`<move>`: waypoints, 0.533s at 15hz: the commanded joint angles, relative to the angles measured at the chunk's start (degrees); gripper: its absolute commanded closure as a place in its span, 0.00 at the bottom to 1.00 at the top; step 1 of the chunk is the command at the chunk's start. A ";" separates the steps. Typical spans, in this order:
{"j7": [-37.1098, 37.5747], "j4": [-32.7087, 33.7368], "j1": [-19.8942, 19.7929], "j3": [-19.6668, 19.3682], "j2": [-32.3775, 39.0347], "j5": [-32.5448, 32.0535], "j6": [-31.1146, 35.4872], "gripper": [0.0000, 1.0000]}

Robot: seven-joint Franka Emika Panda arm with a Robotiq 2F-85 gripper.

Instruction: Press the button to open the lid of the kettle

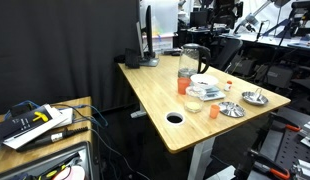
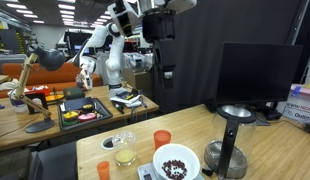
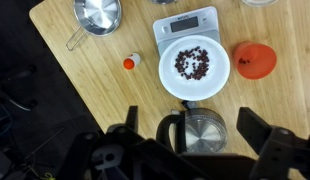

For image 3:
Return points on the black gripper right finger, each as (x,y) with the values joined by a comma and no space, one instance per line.
(252,130)

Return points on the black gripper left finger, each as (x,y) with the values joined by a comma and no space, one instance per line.
(132,119)

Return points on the small white bottle orange cap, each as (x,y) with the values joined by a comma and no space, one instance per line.
(131,61)

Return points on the large orange plastic cup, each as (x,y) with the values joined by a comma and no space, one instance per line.
(256,61)

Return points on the white ceramic bowl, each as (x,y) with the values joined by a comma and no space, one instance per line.
(195,88)

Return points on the heap of red beans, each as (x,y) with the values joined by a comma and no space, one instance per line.
(192,63)

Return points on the grey digital kitchen scale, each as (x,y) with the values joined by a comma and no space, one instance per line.
(185,25)

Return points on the black office chair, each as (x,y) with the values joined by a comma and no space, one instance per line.
(18,100)

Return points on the clear jar with yellow contents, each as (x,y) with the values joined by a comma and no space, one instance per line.
(260,2)

